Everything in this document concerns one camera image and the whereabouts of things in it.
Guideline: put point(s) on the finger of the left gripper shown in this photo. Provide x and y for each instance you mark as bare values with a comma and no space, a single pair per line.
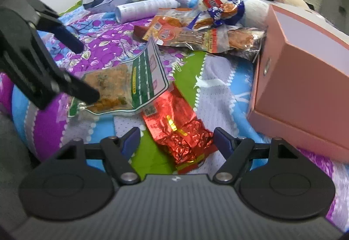
77,88
48,21

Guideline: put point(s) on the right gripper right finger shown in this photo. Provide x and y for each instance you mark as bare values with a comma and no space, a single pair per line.
237,154

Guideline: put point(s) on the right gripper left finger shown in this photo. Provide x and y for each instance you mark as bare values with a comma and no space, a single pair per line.
117,152

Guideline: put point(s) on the colourful floral bed sheet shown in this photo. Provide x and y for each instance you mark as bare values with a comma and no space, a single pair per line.
218,89

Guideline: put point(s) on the green white snack bag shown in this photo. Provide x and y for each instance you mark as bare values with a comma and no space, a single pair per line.
125,89

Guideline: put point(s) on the blue white snack packet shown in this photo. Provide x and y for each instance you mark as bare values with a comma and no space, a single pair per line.
230,12

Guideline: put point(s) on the red foil snack bag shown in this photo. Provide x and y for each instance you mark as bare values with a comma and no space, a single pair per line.
176,129

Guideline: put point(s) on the clear bread snack pack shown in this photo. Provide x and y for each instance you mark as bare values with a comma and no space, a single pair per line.
242,42

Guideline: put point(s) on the white cylindrical tube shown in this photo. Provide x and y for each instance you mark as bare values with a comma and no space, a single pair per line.
141,10

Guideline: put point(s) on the orange silver snack bag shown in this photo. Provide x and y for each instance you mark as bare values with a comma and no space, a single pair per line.
169,22

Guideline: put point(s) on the small red snack packet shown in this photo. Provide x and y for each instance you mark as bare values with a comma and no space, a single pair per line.
212,3

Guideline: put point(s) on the pink cardboard box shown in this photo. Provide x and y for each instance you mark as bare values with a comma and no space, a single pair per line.
300,90

